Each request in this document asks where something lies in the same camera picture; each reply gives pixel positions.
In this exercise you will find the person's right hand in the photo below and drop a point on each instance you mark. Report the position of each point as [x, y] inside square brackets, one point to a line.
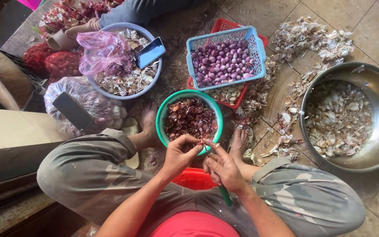
[227, 171]

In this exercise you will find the person's left hand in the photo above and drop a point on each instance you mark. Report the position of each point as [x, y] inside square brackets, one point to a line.
[176, 156]

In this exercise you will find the small purple shallot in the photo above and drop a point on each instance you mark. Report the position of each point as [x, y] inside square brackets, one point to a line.
[199, 144]

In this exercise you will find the red plastic stool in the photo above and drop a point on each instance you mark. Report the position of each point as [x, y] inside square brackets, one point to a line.
[192, 179]

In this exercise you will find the person's right foot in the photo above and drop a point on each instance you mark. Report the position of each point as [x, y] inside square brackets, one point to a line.
[239, 144]

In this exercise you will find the person's left foot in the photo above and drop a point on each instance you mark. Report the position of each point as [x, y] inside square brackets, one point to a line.
[148, 128]

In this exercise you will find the pile of red shallot peels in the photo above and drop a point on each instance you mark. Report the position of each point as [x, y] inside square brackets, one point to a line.
[189, 118]

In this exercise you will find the green plastic bowl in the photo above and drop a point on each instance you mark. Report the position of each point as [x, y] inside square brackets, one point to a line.
[160, 115]

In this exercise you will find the person's right beige sandal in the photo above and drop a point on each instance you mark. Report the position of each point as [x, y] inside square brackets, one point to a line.
[250, 133]

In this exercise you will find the person's left beige sandal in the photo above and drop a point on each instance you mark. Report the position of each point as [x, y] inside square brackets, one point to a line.
[131, 126]

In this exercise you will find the person's red shirt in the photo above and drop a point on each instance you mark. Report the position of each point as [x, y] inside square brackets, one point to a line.
[194, 225]

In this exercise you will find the pile of peeled garlic cloves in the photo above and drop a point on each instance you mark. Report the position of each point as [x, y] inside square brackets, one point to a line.
[227, 93]

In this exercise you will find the clear plastic bag of garlic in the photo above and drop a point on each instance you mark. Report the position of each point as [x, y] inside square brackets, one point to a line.
[105, 107]

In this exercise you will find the garlic peels in plastic basin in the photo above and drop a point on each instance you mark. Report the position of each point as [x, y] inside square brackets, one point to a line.
[127, 82]

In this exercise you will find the person's camouflage trousers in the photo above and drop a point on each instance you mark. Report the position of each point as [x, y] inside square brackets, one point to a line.
[87, 174]

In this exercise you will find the pile of peeled purple shallots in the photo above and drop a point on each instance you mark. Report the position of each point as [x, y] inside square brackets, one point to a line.
[222, 64]

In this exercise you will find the smartphone with lit screen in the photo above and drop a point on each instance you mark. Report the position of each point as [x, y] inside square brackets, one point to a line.
[150, 52]

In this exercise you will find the blue plastic basket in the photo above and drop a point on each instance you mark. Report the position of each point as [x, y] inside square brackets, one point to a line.
[258, 62]

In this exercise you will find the smartphone with dark screen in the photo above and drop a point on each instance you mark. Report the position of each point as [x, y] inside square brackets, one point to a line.
[72, 110]

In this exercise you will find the garlic peels in steel bowl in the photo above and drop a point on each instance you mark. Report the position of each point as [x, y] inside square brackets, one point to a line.
[337, 120]

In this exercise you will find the pink plastic bag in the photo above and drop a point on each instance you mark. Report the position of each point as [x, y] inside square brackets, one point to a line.
[102, 52]

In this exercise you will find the red plastic basket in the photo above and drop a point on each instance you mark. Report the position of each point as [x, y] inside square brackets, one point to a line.
[224, 24]

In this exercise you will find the grey-blue plastic basin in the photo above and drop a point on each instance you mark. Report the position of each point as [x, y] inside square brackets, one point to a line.
[110, 28]

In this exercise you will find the red mesh sack of shallots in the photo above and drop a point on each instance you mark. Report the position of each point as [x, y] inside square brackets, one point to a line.
[63, 64]
[36, 57]

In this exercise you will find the heap of garlic peels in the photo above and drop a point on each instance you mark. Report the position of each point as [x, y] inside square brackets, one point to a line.
[294, 39]

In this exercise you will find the heap of unpeeled shallots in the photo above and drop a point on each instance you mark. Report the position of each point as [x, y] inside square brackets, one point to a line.
[67, 13]

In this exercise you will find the pink plastic container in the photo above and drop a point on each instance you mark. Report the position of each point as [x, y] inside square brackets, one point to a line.
[28, 3]

